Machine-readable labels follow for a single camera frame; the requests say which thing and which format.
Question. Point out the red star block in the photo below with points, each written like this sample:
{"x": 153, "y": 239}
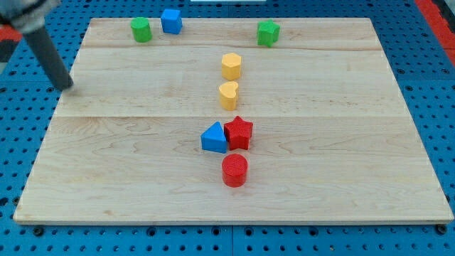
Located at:
{"x": 238, "y": 133}

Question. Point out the green star block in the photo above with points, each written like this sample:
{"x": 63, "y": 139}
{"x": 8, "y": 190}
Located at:
{"x": 267, "y": 33}

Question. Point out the blue cube block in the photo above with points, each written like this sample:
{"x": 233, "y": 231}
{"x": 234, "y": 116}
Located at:
{"x": 171, "y": 21}

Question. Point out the blue triangle block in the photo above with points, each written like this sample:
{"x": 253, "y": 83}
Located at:
{"x": 213, "y": 139}

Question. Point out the yellow heart block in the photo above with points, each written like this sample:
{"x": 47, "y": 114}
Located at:
{"x": 228, "y": 95}

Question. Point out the red cylinder block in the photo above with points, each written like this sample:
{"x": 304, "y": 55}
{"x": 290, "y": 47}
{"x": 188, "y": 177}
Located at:
{"x": 234, "y": 170}

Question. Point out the yellow hexagon block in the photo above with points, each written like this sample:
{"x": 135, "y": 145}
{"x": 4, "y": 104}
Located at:
{"x": 231, "y": 66}

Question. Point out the light wooden board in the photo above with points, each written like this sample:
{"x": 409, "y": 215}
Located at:
{"x": 333, "y": 142}

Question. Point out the green cylinder block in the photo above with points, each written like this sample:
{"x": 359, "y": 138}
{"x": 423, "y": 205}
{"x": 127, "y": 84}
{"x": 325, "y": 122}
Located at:
{"x": 141, "y": 30}

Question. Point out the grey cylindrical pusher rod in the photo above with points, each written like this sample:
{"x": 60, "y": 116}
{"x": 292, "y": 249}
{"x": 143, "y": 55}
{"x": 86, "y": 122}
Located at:
{"x": 48, "y": 57}

